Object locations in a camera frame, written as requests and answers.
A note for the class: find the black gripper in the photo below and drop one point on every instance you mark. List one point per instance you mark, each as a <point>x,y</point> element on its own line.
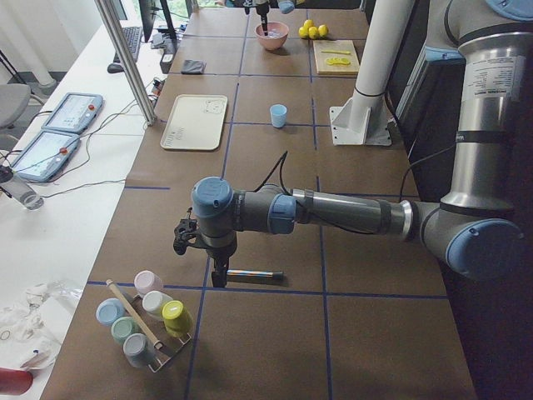
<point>220,253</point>

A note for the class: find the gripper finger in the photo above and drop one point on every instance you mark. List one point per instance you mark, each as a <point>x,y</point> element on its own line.
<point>263,11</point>

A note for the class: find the pink bowl of ice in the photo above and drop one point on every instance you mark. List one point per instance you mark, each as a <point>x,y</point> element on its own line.
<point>277,33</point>

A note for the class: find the yellow-green cup on rack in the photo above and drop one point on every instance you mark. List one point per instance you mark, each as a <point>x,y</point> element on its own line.
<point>176,318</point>

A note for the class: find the white cup on rack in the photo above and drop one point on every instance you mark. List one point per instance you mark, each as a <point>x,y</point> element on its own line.
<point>153,303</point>

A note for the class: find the pink cup on rack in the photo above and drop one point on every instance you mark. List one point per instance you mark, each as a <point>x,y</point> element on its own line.
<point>146,281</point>

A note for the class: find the grey-blue cup on rack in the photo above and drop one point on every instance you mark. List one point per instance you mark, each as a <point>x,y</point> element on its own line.
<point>138,350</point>

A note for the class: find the green cup on rack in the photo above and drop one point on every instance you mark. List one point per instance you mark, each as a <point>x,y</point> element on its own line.
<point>123,328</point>

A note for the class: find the blue cup on rack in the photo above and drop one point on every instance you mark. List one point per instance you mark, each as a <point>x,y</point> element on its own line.
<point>109,310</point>

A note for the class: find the steel muddler black tip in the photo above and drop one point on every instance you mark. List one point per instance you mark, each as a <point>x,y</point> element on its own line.
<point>233,273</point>

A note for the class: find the yellow lemon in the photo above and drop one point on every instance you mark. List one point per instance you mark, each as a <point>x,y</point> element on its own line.
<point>308,24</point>
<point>323,30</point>
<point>313,33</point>
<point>303,32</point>

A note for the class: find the yellow plastic knife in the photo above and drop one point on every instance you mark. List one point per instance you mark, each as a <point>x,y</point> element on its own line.
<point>336,51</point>

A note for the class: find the wooden cutting board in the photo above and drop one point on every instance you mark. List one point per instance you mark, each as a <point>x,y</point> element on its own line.
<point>323,69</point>

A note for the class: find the lemon slice stack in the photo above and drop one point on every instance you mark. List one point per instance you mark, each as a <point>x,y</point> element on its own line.
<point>337,61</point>

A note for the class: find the grey folded cloth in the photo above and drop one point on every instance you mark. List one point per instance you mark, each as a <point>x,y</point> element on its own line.
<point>193,67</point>

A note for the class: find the cream bear serving tray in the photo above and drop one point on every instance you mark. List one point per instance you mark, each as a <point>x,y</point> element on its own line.
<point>195,123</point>

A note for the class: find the black keyboard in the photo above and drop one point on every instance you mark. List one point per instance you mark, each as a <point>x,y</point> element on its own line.
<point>133,36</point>

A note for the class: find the teach pendant tablet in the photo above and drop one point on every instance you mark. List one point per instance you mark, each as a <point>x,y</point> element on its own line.
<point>75,112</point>
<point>45,155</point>

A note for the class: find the clear water bottle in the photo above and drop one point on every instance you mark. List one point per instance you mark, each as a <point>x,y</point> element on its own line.
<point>15,187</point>

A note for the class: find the red bottle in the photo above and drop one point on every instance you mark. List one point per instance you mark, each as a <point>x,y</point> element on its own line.
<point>14,382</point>

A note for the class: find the aluminium frame post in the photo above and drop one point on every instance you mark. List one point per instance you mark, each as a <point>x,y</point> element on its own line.
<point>114,29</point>

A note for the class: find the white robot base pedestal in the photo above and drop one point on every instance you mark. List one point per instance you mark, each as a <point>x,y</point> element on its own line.
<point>362,120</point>

